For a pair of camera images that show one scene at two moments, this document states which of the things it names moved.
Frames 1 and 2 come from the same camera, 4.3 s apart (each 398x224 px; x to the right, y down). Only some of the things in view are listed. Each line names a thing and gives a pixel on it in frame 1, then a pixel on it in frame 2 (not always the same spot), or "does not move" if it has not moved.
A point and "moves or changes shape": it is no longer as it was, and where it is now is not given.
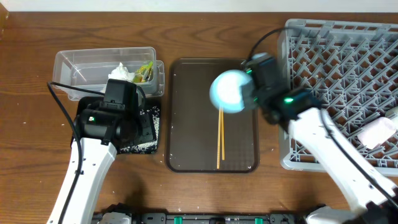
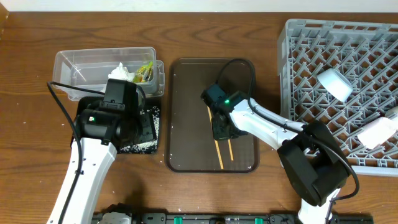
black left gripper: x=127 y=144 does not move
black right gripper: x=255 y=104 to x=221 y=134
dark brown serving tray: x=192 y=121 does not move
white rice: x=149 y=148 does not move
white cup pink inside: x=377 y=132 does not move
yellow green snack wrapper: x=143 y=73 does not move
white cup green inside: x=392 y=113 does not move
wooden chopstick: x=222 y=135 to x=231 y=149
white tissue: x=121 y=73 does not move
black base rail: x=271 y=218 does not move
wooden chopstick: x=219 y=138 moves or changes shape
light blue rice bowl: x=224 y=90 to x=336 y=84
